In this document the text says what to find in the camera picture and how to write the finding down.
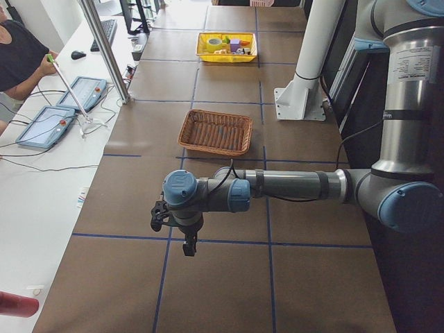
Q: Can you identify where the far teach pendant tablet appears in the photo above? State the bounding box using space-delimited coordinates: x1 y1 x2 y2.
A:
56 76 107 112

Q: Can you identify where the black monitor stand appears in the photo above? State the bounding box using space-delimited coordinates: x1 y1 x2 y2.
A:
119 0 157 35

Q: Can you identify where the person in black shirt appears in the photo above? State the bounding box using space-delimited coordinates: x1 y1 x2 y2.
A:
0 5 58 135

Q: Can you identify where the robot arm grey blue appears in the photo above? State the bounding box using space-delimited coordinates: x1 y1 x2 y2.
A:
151 1 443 256

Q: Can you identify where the black keyboard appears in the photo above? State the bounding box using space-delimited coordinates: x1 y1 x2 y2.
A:
90 19 119 53

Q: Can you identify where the black computer mouse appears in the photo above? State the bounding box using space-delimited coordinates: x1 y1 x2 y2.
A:
71 51 86 60

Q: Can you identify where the brown wicker basket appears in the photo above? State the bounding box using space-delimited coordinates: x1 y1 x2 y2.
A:
178 110 253 157

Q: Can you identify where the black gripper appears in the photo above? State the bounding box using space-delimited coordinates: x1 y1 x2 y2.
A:
172 212 203 256

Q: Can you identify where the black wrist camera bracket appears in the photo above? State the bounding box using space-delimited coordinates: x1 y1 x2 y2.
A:
150 200 172 232

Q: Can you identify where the red cylinder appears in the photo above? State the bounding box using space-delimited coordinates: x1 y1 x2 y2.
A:
0 291 40 318

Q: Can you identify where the white camera pole base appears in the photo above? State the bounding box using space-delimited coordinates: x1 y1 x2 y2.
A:
274 0 345 121

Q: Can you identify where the yellow plastic woven basket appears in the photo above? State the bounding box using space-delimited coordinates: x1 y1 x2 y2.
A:
196 32 257 63

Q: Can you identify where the teach pendant tablet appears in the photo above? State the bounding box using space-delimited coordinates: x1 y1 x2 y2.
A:
56 76 107 112
16 106 76 148

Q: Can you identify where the near teach pendant tablet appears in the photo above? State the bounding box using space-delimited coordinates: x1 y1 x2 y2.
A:
16 106 76 148

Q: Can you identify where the yellow tape roll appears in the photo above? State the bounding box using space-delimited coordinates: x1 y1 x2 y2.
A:
206 37 224 53

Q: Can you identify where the white stick green tip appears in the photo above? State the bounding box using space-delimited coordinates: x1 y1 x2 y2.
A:
46 53 93 124

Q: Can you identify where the white tape roll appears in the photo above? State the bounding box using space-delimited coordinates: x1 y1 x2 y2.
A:
26 284 45 296

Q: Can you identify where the toy croissant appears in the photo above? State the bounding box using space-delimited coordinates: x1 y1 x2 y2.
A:
214 49 231 55

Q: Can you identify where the aluminium frame post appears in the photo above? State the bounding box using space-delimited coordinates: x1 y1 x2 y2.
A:
78 0 130 105

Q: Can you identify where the purple foam cube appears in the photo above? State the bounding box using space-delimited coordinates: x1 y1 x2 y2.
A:
229 38 242 53

